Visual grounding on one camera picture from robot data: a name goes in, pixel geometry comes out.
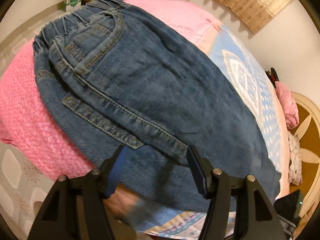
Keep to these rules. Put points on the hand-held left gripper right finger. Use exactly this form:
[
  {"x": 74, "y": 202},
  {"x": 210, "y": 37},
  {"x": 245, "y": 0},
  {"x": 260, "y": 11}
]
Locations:
[{"x": 200, "y": 177}]

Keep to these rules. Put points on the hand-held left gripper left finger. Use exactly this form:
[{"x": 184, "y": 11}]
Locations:
[{"x": 117, "y": 171}]

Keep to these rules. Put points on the blue denim pants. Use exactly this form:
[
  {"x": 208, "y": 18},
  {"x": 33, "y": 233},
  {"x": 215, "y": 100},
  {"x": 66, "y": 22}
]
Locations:
[{"x": 150, "y": 80}]

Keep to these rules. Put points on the white speckled cloth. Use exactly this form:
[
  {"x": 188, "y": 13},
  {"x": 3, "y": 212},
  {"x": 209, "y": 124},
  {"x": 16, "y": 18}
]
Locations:
[{"x": 295, "y": 155}]

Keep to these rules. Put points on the cream and brown headboard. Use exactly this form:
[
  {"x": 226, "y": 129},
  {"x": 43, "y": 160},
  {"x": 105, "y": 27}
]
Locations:
[{"x": 307, "y": 120}]

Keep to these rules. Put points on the pink textured blanket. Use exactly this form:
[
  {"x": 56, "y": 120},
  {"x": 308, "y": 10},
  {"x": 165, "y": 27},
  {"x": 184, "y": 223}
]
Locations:
[{"x": 25, "y": 120}]

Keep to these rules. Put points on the blue patterned bedsheet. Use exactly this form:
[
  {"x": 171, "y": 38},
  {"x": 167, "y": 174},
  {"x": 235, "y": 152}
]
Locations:
[{"x": 250, "y": 80}]

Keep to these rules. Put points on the dark object with red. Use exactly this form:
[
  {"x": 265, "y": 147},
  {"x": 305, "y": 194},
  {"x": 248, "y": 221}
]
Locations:
[{"x": 272, "y": 76}]

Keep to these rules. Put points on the white box with green label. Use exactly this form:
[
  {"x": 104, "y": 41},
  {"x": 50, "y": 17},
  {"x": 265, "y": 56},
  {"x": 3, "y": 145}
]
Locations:
[{"x": 73, "y": 2}]

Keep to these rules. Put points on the beige pleated curtain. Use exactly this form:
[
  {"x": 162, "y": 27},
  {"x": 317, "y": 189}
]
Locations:
[{"x": 250, "y": 2}]

